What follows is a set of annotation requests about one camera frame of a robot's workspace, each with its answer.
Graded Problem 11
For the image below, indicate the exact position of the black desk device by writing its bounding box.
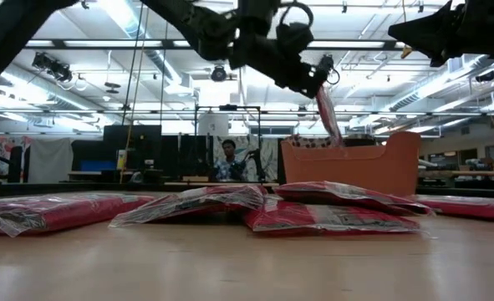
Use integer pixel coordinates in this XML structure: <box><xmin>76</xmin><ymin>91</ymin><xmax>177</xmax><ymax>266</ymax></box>
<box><xmin>140</xmin><ymin>158</ymin><xmax>166</xmax><ymax>187</ymax></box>

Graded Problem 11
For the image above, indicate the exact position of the orange plastic basket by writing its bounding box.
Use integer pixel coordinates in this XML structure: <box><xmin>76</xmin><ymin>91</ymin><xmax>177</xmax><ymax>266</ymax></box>
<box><xmin>280</xmin><ymin>130</ymin><xmax>422</xmax><ymax>198</ymax></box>

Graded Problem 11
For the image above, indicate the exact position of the round black ceiling spotlight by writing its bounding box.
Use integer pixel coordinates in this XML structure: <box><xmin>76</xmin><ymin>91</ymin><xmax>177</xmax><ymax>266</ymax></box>
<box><xmin>210</xmin><ymin>64</ymin><xmax>228</xmax><ymax>83</ymax></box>

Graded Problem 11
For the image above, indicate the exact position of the white panel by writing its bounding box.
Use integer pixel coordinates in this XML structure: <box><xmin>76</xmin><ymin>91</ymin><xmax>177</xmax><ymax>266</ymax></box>
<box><xmin>197</xmin><ymin>112</ymin><xmax>230</xmax><ymax>137</ymax></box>

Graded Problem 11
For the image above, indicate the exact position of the black ceiling camera cluster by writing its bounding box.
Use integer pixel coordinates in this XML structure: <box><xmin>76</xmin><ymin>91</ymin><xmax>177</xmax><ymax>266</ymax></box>
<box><xmin>31</xmin><ymin>51</ymin><xmax>74</xmax><ymax>84</ymax></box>

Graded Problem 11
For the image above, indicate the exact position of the white hanging cloth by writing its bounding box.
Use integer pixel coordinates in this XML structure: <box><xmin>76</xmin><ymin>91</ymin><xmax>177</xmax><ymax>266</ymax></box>
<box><xmin>28</xmin><ymin>137</ymin><xmax>74</xmax><ymax>185</ymax></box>

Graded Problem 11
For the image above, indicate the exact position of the black overhead camera with cable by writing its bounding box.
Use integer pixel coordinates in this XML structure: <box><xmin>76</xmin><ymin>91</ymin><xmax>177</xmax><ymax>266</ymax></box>
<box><xmin>316</xmin><ymin>54</ymin><xmax>341</xmax><ymax>86</ymax></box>

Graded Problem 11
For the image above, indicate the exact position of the black hanging cable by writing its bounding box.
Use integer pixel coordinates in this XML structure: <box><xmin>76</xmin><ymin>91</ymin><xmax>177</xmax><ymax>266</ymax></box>
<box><xmin>159</xmin><ymin>23</ymin><xmax>170</xmax><ymax>126</ymax></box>
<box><xmin>120</xmin><ymin>3</ymin><xmax>145</xmax><ymax>126</ymax></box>

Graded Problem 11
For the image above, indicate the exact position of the leaf patterned backdrop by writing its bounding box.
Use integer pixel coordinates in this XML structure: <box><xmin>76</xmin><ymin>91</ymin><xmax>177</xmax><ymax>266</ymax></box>
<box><xmin>211</xmin><ymin>135</ymin><xmax>279</xmax><ymax>183</ymax></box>

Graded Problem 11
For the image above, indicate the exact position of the thin horizontal metal bar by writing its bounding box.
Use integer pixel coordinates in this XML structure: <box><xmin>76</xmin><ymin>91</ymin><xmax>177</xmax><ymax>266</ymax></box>
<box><xmin>0</xmin><ymin>107</ymin><xmax>494</xmax><ymax>118</ymax></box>

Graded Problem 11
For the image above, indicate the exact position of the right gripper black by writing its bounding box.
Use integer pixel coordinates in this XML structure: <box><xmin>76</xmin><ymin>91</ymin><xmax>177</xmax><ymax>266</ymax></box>
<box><xmin>387</xmin><ymin>0</ymin><xmax>494</xmax><ymax>69</ymax></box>

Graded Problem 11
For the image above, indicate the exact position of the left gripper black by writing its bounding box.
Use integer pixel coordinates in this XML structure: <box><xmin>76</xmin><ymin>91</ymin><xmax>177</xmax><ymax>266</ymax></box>
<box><xmin>228</xmin><ymin>32</ymin><xmax>330</xmax><ymax>100</ymax></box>

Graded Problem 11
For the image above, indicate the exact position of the person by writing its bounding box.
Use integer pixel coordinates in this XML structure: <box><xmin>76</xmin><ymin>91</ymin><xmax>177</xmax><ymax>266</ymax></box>
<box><xmin>212</xmin><ymin>139</ymin><xmax>247</xmax><ymax>183</ymax></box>

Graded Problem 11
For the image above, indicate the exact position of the yellow hanging rope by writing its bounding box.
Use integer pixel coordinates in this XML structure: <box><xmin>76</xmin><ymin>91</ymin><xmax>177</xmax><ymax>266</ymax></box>
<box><xmin>119</xmin><ymin>8</ymin><xmax>150</xmax><ymax>185</ymax></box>

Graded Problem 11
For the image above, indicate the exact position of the polka dot fabric item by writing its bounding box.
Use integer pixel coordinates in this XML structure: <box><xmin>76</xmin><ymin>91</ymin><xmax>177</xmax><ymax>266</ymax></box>
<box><xmin>287</xmin><ymin>133</ymin><xmax>335</xmax><ymax>149</ymax></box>

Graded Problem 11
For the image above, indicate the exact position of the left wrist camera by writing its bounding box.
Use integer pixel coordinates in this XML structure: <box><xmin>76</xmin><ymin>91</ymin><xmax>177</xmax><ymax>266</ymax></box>
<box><xmin>276</xmin><ymin>22</ymin><xmax>315</xmax><ymax>56</ymax></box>

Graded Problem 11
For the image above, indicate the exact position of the LED light bar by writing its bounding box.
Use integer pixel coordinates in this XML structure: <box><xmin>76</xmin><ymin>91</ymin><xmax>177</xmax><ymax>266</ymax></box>
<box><xmin>23</xmin><ymin>38</ymin><xmax>406</xmax><ymax>52</ymax></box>

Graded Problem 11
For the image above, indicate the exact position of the blue box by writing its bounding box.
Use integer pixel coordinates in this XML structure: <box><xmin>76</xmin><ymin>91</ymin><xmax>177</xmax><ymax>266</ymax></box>
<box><xmin>79</xmin><ymin>160</ymin><xmax>117</xmax><ymax>173</ymax></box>

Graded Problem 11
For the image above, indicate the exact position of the wooden desk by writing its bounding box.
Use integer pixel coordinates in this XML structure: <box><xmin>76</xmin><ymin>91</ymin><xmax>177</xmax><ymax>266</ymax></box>
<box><xmin>424</xmin><ymin>169</ymin><xmax>494</xmax><ymax>177</ymax></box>

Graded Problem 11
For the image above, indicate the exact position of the red popcorn bag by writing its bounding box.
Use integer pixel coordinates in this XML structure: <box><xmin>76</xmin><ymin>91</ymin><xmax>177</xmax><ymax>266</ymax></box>
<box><xmin>0</xmin><ymin>191</ymin><xmax>159</xmax><ymax>238</ymax></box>
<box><xmin>242</xmin><ymin>199</ymin><xmax>422</xmax><ymax>236</ymax></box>
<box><xmin>413</xmin><ymin>193</ymin><xmax>494</xmax><ymax>222</ymax></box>
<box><xmin>314</xmin><ymin>84</ymin><xmax>344</xmax><ymax>148</ymax></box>
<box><xmin>108</xmin><ymin>185</ymin><xmax>269</xmax><ymax>229</ymax></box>
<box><xmin>272</xmin><ymin>180</ymin><xmax>435</xmax><ymax>217</ymax></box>

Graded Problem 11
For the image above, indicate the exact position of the black curved railing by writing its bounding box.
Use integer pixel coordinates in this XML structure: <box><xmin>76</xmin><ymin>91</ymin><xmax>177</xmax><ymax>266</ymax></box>
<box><xmin>0</xmin><ymin>145</ymin><xmax>31</xmax><ymax>197</ymax></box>

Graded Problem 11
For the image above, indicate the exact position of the floral patterned cloth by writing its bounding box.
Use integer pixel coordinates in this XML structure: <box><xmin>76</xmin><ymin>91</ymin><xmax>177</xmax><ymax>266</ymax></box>
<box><xmin>0</xmin><ymin>135</ymin><xmax>33</xmax><ymax>176</ymax></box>

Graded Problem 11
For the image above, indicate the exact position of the yellow hanging hook cable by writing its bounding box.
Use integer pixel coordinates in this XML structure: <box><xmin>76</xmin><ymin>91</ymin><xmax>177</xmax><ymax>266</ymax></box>
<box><xmin>400</xmin><ymin>0</ymin><xmax>414</xmax><ymax>60</ymax></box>

